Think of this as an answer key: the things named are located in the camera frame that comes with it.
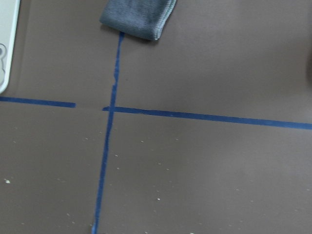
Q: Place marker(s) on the white bear tray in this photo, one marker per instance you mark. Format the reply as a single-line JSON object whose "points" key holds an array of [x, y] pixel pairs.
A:
{"points": [[9, 12]]}

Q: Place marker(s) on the grey folded cloth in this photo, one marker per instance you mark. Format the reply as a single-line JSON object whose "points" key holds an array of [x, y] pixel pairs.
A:
{"points": [[144, 19]]}

